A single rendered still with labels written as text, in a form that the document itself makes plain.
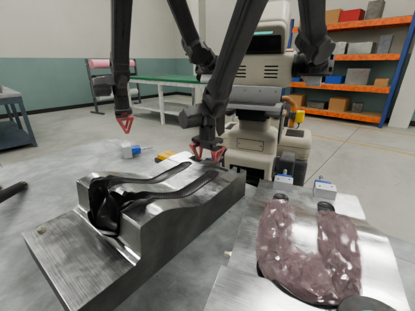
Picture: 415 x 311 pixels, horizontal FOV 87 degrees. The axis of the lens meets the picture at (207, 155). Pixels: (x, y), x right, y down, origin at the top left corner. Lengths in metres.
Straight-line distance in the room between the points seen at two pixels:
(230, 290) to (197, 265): 0.18
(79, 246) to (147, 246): 0.14
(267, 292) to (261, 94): 0.73
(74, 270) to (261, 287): 0.32
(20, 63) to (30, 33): 0.72
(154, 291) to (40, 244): 0.25
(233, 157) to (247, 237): 0.61
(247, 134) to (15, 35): 6.46
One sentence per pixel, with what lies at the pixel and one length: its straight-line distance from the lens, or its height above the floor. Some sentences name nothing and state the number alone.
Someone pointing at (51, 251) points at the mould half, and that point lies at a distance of 0.55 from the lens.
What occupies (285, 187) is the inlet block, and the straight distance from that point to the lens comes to 0.66.
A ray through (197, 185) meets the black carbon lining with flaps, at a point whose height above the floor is 0.88.
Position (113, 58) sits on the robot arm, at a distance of 0.86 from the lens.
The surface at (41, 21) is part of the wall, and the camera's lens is 7.17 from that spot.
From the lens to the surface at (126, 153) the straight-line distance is 1.02.
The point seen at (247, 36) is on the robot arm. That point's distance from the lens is 0.59.
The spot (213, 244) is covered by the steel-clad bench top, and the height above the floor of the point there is 0.80.
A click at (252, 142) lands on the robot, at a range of 1.00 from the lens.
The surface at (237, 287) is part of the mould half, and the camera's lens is 0.35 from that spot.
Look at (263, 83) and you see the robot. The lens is 0.95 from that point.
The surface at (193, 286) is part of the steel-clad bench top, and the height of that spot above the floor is 0.80.
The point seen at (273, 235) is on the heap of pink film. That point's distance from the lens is 0.44.
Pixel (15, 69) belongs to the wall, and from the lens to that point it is 6.97.
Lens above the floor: 1.19
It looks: 23 degrees down
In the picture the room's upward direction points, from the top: straight up
